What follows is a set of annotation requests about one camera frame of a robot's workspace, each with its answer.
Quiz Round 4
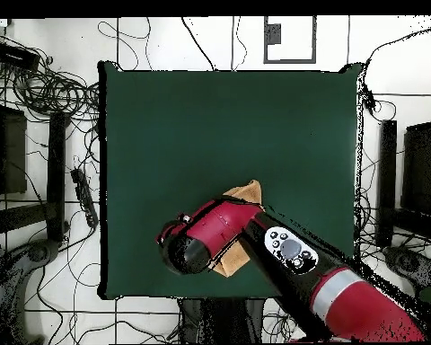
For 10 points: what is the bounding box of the thick black cable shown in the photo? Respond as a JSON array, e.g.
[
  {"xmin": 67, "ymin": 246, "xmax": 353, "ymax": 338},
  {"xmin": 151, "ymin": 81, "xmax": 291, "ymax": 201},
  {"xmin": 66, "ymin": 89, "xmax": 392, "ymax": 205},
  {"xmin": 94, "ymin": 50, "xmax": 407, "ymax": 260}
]
[{"xmin": 180, "ymin": 16, "xmax": 216, "ymax": 72}]

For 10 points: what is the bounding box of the grey square floor frame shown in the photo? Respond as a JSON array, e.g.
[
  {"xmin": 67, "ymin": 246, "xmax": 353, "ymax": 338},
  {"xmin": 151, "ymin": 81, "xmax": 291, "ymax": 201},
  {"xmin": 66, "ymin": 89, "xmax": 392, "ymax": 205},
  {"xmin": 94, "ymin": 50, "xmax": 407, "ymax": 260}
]
[{"xmin": 262, "ymin": 15, "xmax": 318, "ymax": 65}]

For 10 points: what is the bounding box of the small dark grey box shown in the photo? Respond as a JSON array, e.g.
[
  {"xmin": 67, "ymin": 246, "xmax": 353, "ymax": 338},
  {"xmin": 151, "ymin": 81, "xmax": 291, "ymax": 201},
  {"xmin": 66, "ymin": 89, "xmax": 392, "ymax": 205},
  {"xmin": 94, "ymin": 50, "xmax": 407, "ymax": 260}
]
[{"xmin": 266, "ymin": 22, "xmax": 283, "ymax": 45}]

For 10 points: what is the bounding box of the black rectangular box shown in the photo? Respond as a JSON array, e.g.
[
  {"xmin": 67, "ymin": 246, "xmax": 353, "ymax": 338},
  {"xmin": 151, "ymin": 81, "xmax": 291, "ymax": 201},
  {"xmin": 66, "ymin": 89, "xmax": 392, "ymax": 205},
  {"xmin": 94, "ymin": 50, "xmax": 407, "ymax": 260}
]
[{"xmin": 0, "ymin": 41, "xmax": 41, "ymax": 72}]

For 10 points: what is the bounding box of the dark green table cloth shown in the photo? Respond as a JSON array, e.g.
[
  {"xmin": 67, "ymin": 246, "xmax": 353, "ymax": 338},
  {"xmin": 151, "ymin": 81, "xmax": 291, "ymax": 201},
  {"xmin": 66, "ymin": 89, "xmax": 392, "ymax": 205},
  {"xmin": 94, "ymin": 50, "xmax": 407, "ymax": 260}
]
[{"xmin": 97, "ymin": 59, "xmax": 363, "ymax": 302}]

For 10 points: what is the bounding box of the small black power adapter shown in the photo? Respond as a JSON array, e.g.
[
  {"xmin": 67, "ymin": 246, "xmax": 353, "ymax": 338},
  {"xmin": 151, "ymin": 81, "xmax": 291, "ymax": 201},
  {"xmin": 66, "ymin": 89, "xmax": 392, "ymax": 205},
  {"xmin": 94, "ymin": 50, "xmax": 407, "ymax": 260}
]
[{"xmin": 361, "ymin": 88, "xmax": 377, "ymax": 113}]

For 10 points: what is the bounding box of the grey stand base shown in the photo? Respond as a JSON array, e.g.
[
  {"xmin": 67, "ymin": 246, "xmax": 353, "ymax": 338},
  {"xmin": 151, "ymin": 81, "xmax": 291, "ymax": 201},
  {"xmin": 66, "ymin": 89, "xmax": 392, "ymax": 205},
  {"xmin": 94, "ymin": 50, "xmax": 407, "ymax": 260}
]
[
  {"xmin": 0, "ymin": 237, "xmax": 60, "ymax": 344},
  {"xmin": 382, "ymin": 244, "xmax": 431, "ymax": 288}
]

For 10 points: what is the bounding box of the black metal frame stand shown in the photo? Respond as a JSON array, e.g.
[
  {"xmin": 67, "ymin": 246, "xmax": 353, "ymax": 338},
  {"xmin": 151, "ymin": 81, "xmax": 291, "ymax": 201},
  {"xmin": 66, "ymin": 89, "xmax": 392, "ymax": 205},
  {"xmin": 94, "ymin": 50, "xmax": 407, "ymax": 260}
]
[
  {"xmin": 374, "ymin": 91, "xmax": 431, "ymax": 249},
  {"xmin": 0, "ymin": 81, "xmax": 72, "ymax": 252}
]

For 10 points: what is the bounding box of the tangle of black cables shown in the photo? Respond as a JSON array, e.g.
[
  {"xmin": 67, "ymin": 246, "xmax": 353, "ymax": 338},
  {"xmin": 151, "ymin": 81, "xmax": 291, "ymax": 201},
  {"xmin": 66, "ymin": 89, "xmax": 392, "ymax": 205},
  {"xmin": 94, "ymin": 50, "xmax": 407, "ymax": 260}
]
[{"xmin": 0, "ymin": 30, "xmax": 101, "ymax": 125}]

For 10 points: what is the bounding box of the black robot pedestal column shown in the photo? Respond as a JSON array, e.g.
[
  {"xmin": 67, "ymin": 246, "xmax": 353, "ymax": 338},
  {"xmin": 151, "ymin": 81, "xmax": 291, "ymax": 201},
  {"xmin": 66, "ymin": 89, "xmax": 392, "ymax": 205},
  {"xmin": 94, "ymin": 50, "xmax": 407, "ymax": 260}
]
[{"xmin": 178, "ymin": 297, "xmax": 266, "ymax": 344}]

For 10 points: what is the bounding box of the long black power strip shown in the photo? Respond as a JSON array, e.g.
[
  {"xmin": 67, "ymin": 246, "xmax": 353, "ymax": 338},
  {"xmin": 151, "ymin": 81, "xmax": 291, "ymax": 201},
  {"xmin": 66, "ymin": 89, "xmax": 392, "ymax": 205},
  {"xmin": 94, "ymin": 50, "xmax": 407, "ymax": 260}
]
[{"xmin": 70, "ymin": 167, "xmax": 100, "ymax": 228}]

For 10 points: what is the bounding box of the tan terry towel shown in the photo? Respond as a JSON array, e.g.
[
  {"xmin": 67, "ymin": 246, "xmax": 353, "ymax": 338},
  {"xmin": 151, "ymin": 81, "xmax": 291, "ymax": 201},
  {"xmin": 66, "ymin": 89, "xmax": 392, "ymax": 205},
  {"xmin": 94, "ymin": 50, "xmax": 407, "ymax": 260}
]
[{"xmin": 211, "ymin": 179, "xmax": 265, "ymax": 279}]

